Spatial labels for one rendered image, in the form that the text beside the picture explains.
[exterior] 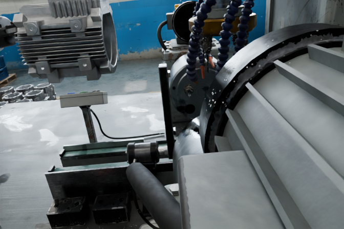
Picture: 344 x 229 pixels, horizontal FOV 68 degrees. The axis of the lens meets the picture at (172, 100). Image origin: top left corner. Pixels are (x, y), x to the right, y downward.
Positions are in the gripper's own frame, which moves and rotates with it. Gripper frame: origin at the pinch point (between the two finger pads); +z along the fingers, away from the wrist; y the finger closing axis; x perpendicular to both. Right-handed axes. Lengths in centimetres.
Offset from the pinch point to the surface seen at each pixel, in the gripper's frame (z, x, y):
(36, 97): -131, 72, 185
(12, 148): -59, 51, 34
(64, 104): -21.7, 30.4, 22.8
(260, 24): 228, 106, 541
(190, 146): 24.3, 26.5, -27.8
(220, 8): 37.7, 5.3, -2.8
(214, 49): 42, 26, 46
